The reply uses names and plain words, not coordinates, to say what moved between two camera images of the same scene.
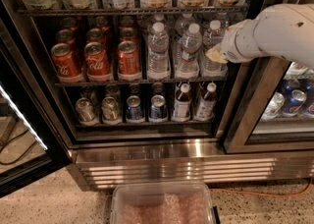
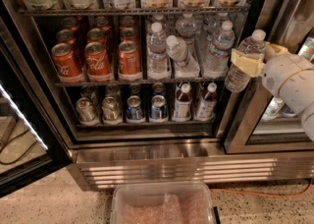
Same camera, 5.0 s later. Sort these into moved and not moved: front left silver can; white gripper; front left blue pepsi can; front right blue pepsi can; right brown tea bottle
Moved: white gripper
Not moved: front left blue pepsi can; front left silver can; front right blue pepsi can; right brown tea bottle
